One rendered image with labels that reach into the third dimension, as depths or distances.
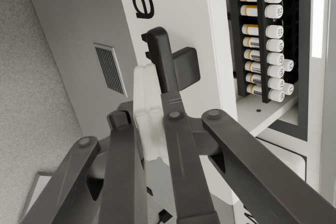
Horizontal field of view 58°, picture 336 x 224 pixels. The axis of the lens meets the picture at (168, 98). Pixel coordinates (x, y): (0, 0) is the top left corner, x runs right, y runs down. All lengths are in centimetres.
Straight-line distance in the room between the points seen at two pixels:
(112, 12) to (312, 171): 42
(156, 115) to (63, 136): 110
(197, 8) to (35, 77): 96
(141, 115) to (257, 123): 23
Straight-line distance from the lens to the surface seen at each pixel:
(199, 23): 22
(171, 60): 21
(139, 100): 16
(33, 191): 127
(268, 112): 38
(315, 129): 37
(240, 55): 34
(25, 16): 111
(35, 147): 122
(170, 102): 17
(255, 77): 35
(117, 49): 63
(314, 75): 34
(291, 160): 40
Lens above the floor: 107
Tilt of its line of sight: 47 degrees down
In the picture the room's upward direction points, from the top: 111 degrees clockwise
